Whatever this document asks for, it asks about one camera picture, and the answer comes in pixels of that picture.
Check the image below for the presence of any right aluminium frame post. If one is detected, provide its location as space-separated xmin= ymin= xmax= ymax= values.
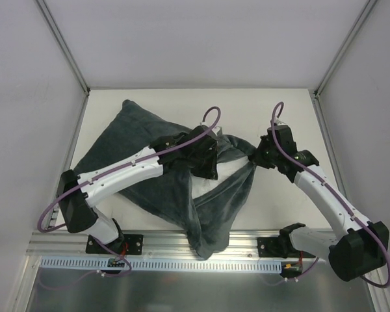
xmin=313 ymin=0 xmax=379 ymax=98

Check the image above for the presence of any aluminium frame post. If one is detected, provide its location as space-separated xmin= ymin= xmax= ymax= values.
xmin=313 ymin=0 xmax=379 ymax=98
xmin=34 ymin=0 xmax=90 ymax=96

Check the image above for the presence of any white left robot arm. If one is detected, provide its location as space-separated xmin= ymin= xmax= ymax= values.
xmin=58 ymin=123 xmax=222 ymax=254

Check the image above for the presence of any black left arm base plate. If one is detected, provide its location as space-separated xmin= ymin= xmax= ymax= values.
xmin=85 ymin=233 xmax=144 ymax=255

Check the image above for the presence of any aluminium mounting rail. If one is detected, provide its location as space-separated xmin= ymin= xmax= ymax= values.
xmin=26 ymin=229 xmax=339 ymax=261

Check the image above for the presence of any grey zebra plush pillowcase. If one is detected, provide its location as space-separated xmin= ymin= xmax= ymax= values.
xmin=73 ymin=99 xmax=256 ymax=259

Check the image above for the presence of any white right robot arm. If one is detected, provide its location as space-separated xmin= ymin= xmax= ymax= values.
xmin=249 ymin=123 xmax=390 ymax=281

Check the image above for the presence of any left aluminium frame post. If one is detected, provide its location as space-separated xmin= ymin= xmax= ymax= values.
xmin=34 ymin=0 xmax=90 ymax=96

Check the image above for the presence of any white pillow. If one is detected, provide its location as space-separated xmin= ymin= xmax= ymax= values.
xmin=191 ymin=157 xmax=248 ymax=199

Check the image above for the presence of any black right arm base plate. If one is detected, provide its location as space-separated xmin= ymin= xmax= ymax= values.
xmin=257 ymin=237 xmax=315 ymax=259

